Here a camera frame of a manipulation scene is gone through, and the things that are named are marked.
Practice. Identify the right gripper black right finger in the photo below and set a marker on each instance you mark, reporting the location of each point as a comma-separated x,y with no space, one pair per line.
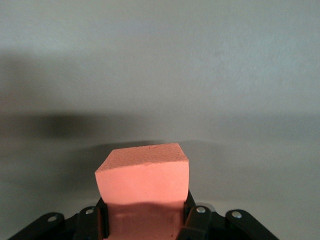
197,222

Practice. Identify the orange foam block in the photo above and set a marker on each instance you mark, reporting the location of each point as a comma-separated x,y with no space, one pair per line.
142,180

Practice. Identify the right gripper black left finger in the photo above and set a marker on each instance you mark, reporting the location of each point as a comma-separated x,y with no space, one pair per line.
87,225

